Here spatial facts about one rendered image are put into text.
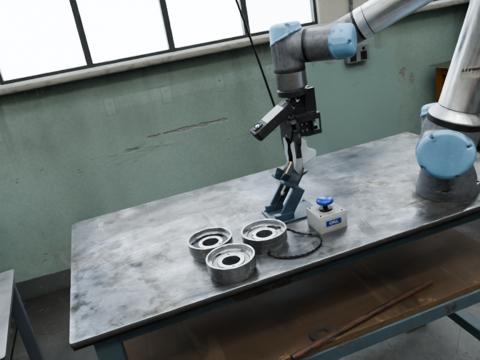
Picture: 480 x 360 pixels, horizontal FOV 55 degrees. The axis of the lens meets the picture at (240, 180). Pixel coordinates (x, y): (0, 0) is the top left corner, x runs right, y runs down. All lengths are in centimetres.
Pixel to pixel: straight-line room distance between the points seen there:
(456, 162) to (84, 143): 195
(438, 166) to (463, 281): 43
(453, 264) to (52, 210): 200
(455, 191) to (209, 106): 170
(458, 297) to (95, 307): 90
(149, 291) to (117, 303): 7
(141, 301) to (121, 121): 168
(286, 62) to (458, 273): 75
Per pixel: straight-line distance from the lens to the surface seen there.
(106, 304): 103
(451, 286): 138
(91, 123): 256
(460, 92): 105
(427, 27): 328
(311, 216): 113
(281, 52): 110
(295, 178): 119
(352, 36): 107
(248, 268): 96
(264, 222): 112
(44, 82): 245
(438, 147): 105
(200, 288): 98
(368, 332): 124
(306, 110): 115
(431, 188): 124
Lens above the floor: 133
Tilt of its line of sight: 20 degrees down
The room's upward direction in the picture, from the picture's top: 10 degrees counter-clockwise
